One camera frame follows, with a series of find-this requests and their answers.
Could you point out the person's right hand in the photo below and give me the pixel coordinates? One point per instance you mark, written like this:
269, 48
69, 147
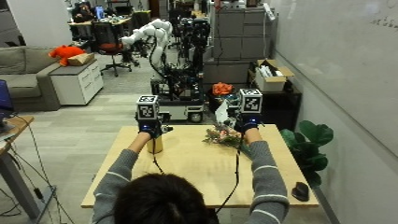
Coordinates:
248, 124

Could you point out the person's left hand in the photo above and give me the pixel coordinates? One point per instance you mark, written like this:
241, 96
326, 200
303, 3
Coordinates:
149, 128

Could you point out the yellow cylindrical vase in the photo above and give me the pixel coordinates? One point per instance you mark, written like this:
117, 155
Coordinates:
154, 145

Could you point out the flower bouquet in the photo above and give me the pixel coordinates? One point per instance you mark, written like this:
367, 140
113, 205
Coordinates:
222, 134

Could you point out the left glove marker cube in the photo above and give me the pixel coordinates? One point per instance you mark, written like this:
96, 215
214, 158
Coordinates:
148, 107

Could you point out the glove marker cube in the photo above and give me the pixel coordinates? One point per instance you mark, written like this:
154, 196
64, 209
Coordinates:
148, 107
250, 101

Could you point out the right glove marker cube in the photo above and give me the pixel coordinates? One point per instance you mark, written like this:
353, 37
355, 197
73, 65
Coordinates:
250, 101

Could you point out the black side cabinet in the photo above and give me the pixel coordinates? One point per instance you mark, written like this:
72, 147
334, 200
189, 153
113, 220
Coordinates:
277, 104

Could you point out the orange cloth bundle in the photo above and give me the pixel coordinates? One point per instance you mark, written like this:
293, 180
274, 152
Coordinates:
222, 88

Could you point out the green potted plant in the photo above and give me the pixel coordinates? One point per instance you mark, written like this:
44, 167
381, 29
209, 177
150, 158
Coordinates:
309, 146

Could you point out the cardboard box with papers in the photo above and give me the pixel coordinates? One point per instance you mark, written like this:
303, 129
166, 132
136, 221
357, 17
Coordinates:
271, 76

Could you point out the the person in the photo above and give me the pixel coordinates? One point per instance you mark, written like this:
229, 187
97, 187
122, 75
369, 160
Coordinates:
186, 189

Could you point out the white drawer cabinet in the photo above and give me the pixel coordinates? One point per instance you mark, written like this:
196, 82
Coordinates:
78, 82

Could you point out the black computer mouse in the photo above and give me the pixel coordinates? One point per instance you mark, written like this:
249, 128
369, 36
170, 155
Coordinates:
299, 191

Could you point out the brown paper bag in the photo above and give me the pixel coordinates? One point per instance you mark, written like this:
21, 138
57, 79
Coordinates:
80, 59

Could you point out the black office chair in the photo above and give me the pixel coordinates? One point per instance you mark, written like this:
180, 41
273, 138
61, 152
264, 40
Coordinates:
108, 43

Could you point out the whiteboard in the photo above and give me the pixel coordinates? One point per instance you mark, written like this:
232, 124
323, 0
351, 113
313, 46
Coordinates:
343, 62

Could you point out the orange plush toy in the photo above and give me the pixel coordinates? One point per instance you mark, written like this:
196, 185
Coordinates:
64, 53

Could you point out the wooden side desk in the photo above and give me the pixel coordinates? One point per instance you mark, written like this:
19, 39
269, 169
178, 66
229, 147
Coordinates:
12, 146

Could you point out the grey sofa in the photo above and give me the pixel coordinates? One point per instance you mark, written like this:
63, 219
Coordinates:
23, 77

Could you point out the background office desk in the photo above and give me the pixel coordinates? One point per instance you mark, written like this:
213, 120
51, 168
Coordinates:
98, 22

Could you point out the blue laptop screen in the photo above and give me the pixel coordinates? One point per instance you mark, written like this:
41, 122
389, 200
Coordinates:
4, 98

